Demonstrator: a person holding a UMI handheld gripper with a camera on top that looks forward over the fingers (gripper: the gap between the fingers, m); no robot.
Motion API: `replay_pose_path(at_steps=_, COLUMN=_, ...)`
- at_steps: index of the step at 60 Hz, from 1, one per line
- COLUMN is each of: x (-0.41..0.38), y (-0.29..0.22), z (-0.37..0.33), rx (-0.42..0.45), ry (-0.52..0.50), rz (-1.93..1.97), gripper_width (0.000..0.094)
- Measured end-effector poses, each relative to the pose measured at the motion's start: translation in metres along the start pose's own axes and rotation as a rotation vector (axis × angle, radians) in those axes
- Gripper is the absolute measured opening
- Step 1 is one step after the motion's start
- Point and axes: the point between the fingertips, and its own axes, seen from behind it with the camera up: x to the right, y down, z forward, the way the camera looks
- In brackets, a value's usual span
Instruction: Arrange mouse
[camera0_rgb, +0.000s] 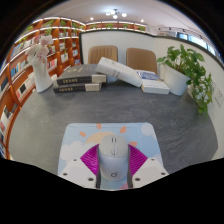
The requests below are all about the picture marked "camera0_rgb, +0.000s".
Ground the tan upholstered chair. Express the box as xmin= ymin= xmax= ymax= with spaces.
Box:
xmin=125 ymin=47 xmax=158 ymax=75
xmin=87 ymin=45 xmax=119 ymax=65

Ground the window with dark frame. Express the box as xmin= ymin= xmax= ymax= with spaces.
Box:
xmin=176 ymin=31 xmax=218 ymax=57

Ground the light grey computer mouse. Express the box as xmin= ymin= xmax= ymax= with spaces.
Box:
xmin=97 ymin=134 xmax=130 ymax=182

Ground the orange wooden shelf unit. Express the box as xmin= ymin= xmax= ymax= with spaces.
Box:
xmin=0 ymin=16 xmax=148 ymax=160

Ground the ceiling lamp with round bulbs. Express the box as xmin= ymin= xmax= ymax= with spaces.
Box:
xmin=105 ymin=8 xmax=128 ymax=20

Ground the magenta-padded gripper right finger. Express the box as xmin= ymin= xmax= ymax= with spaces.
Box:
xmin=128 ymin=143 xmax=170 ymax=189

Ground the pastel printed mouse pad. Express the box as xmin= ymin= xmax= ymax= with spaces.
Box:
xmin=57 ymin=122 xmax=164 ymax=190

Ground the white vase with pink flowers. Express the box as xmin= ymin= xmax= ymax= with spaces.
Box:
xmin=24 ymin=34 xmax=54 ymax=94

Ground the green plant in white pot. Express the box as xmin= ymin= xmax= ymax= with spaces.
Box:
xmin=156 ymin=43 xmax=214 ymax=116

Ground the blue and white book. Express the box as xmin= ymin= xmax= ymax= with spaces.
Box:
xmin=135 ymin=69 xmax=171 ymax=95

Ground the dark grey hardcover book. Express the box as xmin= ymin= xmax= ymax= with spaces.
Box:
xmin=52 ymin=82 xmax=103 ymax=94
xmin=55 ymin=63 xmax=108 ymax=86

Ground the thick white book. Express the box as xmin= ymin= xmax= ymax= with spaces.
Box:
xmin=95 ymin=56 xmax=144 ymax=88

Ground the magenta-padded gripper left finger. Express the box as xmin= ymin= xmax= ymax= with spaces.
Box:
xmin=58 ymin=143 xmax=101 ymax=190

